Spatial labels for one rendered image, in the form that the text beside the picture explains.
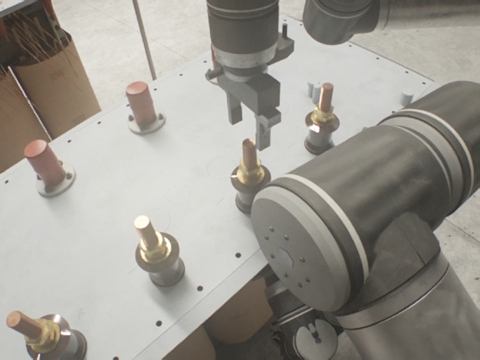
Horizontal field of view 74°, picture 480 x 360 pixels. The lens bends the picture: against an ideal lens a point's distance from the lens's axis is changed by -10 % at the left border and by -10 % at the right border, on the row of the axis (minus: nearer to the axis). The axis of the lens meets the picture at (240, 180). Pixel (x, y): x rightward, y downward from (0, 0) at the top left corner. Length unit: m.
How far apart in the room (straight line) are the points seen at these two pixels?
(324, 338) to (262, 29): 0.68
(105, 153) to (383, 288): 0.91
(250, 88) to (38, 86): 1.85
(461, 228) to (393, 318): 2.47
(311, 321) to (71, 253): 0.60
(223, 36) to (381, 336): 0.43
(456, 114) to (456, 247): 2.26
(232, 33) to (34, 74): 1.84
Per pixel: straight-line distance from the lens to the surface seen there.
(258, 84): 0.58
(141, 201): 0.94
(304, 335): 0.88
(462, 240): 2.76
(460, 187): 0.44
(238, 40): 0.53
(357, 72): 1.34
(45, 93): 2.34
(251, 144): 0.73
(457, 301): 0.38
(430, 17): 0.70
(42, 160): 1.00
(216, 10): 0.52
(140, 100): 1.06
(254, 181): 0.79
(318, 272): 0.32
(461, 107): 0.49
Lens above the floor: 2.09
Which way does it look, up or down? 51 degrees down
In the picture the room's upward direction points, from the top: 5 degrees counter-clockwise
